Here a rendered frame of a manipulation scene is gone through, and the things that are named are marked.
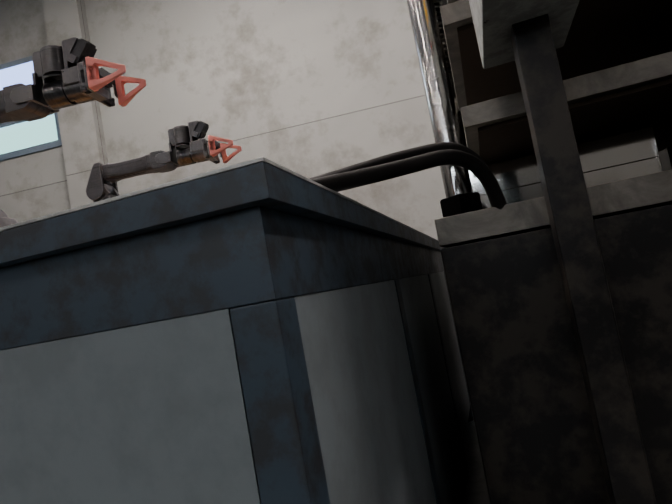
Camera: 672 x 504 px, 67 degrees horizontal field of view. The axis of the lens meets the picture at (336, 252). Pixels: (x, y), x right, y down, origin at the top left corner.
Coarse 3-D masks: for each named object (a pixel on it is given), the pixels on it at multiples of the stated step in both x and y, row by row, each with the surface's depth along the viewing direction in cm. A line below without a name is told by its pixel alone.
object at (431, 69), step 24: (408, 0) 119; (432, 0) 118; (432, 24) 116; (432, 48) 116; (432, 72) 115; (432, 96) 116; (432, 120) 116; (456, 120) 115; (456, 168) 113; (456, 192) 113
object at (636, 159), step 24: (600, 144) 144; (624, 144) 142; (648, 144) 140; (504, 168) 151; (528, 168) 149; (600, 168) 144; (624, 168) 142; (648, 168) 140; (480, 192) 153; (504, 192) 151; (528, 192) 149
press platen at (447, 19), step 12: (468, 0) 119; (444, 12) 121; (456, 12) 120; (468, 12) 119; (444, 24) 121; (456, 24) 121; (456, 36) 127; (456, 48) 134; (456, 60) 142; (456, 72) 151; (456, 84) 160; (456, 96) 172
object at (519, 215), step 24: (600, 192) 101; (624, 192) 100; (648, 192) 99; (456, 216) 109; (480, 216) 108; (504, 216) 106; (528, 216) 105; (600, 216) 107; (456, 240) 109; (480, 240) 116
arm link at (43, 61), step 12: (48, 48) 110; (60, 48) 111; (36, 60) 111; (48, 60) 110; (60, 60) 110; (36, 72) 111; (48, 72) 110; (60, 72) 111; (36, 84) 110; (12, 96) 110; (24, 96) 109; (36, 96) 110
